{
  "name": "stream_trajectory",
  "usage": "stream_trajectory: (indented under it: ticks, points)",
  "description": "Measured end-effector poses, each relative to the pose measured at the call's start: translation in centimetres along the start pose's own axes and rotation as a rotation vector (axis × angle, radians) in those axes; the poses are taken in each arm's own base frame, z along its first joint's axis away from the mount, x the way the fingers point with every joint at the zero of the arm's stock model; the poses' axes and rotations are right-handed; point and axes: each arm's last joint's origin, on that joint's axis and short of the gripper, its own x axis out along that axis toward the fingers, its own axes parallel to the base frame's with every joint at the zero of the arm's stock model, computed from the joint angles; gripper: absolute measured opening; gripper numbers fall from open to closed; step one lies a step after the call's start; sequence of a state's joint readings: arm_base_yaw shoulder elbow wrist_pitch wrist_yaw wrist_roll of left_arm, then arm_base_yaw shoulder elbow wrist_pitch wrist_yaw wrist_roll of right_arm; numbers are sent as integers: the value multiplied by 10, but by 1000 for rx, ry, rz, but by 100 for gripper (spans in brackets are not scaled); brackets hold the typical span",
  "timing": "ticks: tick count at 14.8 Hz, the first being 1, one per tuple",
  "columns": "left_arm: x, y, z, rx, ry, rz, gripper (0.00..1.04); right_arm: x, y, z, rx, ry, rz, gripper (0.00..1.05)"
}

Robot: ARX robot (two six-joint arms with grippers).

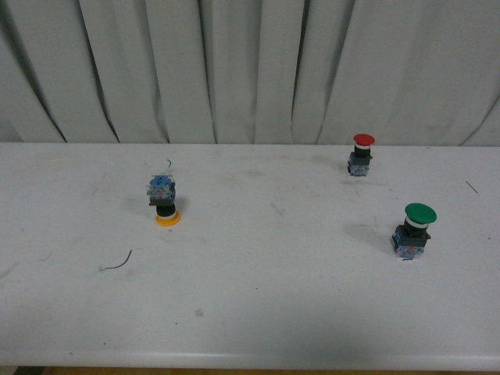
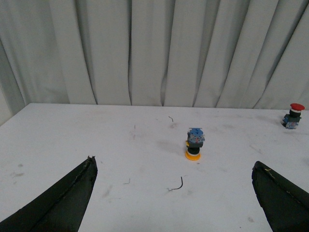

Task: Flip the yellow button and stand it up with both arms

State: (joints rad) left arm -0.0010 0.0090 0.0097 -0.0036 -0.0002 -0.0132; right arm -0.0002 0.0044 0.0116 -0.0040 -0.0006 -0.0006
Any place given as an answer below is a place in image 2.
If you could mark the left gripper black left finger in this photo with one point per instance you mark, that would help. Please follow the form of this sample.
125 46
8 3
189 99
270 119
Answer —
60 208

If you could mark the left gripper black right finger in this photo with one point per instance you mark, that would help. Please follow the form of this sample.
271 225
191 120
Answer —
286 206

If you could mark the white curtain backdrop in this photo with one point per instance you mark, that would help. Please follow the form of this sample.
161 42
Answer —
189 53

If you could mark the red push button switch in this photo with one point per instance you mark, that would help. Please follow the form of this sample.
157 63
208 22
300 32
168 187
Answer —
291 120

